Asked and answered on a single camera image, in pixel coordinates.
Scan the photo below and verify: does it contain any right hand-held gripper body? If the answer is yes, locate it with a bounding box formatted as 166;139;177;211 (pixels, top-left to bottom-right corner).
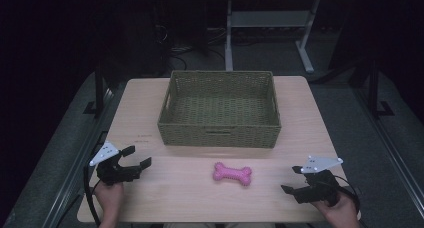
292;155;344;208

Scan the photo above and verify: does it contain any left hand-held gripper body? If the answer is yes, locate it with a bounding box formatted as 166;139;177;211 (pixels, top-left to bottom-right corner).
88;140;141;186

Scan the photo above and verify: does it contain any pink bone toy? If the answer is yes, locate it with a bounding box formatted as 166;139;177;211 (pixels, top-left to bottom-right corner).
212;161;253;187

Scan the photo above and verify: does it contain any green woven basket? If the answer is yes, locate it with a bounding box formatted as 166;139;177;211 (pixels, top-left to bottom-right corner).
157;70;282;149

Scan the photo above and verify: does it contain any person's left hand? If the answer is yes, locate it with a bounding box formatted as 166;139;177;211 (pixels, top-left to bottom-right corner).
94;181;125;221

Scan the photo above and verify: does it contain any person's right hand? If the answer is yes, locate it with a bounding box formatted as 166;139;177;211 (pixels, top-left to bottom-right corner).
311;190;360;224

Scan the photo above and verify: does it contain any black metal stand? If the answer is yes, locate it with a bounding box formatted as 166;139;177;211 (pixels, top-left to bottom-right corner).
366;59;396;119
82;67;109;116

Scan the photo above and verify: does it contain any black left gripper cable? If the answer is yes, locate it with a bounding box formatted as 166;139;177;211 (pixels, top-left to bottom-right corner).
82;163;102;228

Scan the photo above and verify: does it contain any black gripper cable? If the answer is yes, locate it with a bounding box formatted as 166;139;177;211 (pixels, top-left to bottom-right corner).
82;163;102;228
333;174;362;213

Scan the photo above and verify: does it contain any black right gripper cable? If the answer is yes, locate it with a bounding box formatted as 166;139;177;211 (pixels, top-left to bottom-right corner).
333;174;362;213

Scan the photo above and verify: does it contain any aluminium floor rail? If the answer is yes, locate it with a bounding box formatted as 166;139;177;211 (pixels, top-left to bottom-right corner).
41;87;116;228
353;87;424;219

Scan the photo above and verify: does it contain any bundle of floor cables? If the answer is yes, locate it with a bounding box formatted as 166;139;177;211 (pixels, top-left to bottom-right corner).
165;27;228;71

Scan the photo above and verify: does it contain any grey metal desk frame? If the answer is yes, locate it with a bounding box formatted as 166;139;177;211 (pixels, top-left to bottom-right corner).
224;0;322;74

